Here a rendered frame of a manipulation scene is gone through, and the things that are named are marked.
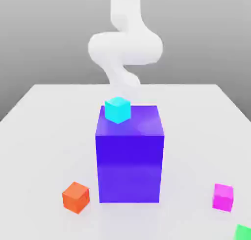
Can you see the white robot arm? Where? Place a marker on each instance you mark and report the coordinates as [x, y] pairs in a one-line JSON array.
[[125, 46]]

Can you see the small cyan cube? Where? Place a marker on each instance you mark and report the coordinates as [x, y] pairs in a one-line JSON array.
[[117, 110]]

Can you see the small orange cube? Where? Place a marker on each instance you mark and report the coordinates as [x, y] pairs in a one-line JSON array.
[[76, 197]]

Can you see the small magenta cube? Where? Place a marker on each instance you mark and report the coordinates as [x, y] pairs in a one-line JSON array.
[[223, 197]]

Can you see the small green cube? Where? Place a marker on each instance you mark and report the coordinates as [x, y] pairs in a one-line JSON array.
[[244, 233]]

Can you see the large purple box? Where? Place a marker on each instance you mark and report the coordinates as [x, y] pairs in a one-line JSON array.
[[129, 165]]

